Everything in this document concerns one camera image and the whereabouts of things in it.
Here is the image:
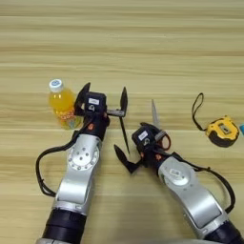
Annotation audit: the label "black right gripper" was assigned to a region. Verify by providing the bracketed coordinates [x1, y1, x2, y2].
[113, 130, 174, 176]

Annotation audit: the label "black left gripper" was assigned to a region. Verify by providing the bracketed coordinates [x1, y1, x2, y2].
[74, 82, 129, 141]

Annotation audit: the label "red handled scissors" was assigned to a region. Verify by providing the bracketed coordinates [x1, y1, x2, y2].
[150, 98, 173, 153]

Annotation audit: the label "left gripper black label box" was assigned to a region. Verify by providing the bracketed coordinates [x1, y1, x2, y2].
[83, 91, 108, 114]

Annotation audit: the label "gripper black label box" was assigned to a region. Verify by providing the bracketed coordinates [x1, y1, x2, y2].
[131, 124, 160, 148]
[83, 91, 108, 114]

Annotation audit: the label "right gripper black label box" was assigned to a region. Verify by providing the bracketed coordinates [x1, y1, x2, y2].
[131, 124, 160, 148]

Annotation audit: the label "orange juice bottle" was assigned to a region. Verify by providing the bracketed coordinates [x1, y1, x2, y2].
[48, 78, 82, 131]

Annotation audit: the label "yellow black tape measure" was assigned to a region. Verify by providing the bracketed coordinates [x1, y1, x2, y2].
[191, 91, 240, 149]

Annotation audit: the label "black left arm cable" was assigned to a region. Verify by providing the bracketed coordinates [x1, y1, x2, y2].
[34, 129, 84, 198]

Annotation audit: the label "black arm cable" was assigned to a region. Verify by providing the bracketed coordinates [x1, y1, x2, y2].
[34, 129, 84, 198]
[171, 152, 237, 214]

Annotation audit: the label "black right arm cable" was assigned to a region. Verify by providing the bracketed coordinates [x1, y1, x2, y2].
[171, 152, 237, 214]

